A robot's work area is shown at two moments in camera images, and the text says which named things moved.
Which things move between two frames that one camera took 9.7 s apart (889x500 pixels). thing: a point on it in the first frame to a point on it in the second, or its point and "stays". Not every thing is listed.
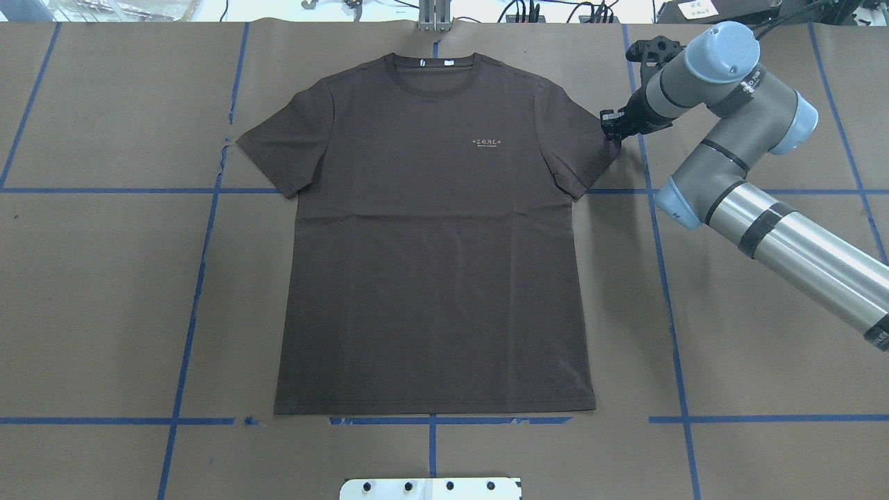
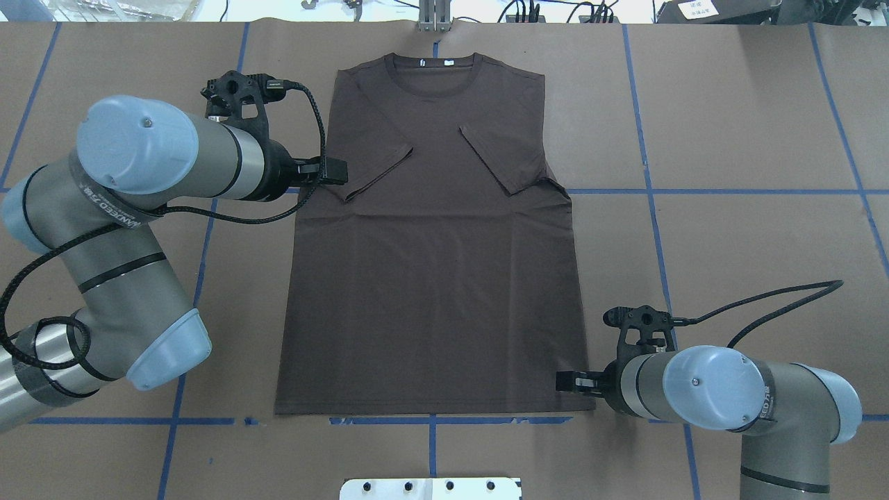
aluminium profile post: x=435 y=15 stays
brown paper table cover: x=140 y=264 stays
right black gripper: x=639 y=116 to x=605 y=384
